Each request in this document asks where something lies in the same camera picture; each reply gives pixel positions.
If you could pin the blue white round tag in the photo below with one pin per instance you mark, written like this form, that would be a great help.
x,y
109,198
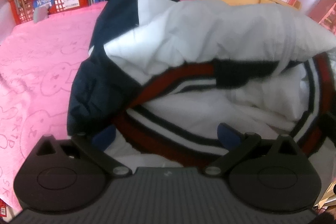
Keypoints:
x,y
42,2

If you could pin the pink triangular dollhouse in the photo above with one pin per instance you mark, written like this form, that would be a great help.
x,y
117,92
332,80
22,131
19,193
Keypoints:
x,y
326,14

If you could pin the navy white striped jacket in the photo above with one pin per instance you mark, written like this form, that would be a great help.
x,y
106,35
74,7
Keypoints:
x,y
210,29

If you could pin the pink blanket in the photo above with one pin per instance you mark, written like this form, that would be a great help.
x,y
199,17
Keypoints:
x,y
39,69

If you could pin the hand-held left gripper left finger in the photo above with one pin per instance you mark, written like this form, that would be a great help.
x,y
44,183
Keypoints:
x,y
105,135

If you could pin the wooden slat frame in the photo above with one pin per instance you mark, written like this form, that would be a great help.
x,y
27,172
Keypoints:
x,y
326,195

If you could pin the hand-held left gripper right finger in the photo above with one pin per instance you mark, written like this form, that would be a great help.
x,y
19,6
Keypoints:
x,y
226,134

